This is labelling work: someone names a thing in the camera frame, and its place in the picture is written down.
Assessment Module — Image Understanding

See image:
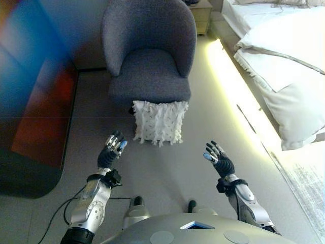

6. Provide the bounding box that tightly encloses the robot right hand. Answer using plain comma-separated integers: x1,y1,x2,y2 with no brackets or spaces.
202,140,236,179

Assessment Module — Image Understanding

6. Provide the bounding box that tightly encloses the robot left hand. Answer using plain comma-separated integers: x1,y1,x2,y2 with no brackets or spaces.
97,130,128,170

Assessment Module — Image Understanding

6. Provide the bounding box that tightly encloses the white fringed cushion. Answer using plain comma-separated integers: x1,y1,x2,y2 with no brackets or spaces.
132,100,189,147

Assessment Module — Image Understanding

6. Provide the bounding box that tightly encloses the robot right leg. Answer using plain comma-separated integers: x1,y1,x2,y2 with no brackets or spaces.
187,200,219,217

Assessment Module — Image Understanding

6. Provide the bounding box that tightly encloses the robot leg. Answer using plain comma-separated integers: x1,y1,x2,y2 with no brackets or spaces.
123,195,150,229
187,200,219,217

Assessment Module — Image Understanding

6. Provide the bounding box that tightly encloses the robot left leg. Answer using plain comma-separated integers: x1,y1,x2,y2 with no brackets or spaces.
123,195,150,229

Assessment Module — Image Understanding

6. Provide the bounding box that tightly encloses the silver robot torso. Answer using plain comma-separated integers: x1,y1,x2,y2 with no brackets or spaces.
100,212,299,244

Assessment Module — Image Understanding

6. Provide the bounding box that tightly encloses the dark rounded cabinet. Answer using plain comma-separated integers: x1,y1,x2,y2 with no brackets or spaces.
0,58,78,199

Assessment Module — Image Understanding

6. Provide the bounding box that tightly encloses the grey patterned rug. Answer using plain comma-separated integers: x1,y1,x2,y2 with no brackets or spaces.
270,149,325,244

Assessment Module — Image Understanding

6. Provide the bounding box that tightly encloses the white pillow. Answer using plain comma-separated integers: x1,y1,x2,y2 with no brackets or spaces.
258,81,325,151

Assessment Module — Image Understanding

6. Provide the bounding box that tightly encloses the grey fabric armchair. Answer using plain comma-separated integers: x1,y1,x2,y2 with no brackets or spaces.
101,0,198,114

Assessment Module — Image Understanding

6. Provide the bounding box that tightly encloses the white bed with bedding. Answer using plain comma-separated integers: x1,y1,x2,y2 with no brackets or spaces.
212,0,325,152

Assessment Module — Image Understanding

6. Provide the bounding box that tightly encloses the wooden nightstand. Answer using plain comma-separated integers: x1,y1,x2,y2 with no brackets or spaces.
189,0,213,36

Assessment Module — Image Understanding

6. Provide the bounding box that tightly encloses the black cable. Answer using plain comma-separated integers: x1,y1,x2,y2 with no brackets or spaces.
32,195,131,244

